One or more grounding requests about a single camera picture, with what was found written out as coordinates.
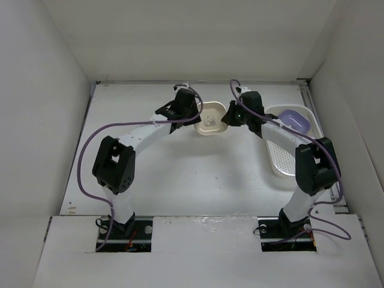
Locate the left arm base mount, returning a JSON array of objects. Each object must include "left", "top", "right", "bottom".
[{"left": 95, "top": 216, "right": 153, "bottom": 253}]

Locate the white plastic bin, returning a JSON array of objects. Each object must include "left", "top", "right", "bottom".
[{"left": 265, "top": 104, "right": 323, "bottom": 191}]

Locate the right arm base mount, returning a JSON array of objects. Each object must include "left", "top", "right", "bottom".
[{"left": 253, "top": 209, "right": 317, "bottom": 252}]

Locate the purple panda plate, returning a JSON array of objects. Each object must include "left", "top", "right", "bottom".
[{"left": 278, "top": 109, "right": 311, "bottom": 134}]

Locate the cream panda plate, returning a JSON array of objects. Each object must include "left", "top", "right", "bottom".
[{"left": 194, "top": 101, "right": 227, "bottom": 136}]

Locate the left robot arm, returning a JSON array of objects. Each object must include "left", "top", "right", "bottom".
[{"left": 92, "top": 85, "right": 201, "bottom": 238}]

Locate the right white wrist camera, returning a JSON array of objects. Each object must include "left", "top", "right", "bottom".
[{"left": 235, "top": 86, "right": 251, "bottom": 94}]

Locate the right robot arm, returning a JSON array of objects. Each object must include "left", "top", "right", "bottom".
[{"left": 221, "top": 87, "right": 341, "bottom": 236}]

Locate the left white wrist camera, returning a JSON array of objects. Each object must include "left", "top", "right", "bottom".
[{"left": 173, "top": 83, "right": 190, "bottom": 94}]

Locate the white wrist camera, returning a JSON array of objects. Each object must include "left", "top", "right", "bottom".
[
  {"left": 235, "top": 86, "right": 251, "bottom": 94},
  {"left": 173, "top": 83, "right": 190, "bottom": 94}
]

